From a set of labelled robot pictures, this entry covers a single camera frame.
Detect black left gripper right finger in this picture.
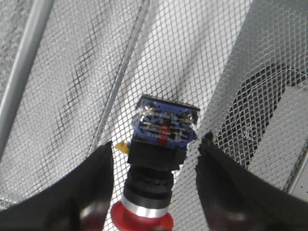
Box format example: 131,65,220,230
195,132,308,231

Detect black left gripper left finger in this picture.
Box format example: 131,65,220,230
0,141,114,231

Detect red emergency push button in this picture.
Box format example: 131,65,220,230
111,94,200,231

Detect silver mesh tiered rack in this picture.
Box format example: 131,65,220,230
0,0,308,231

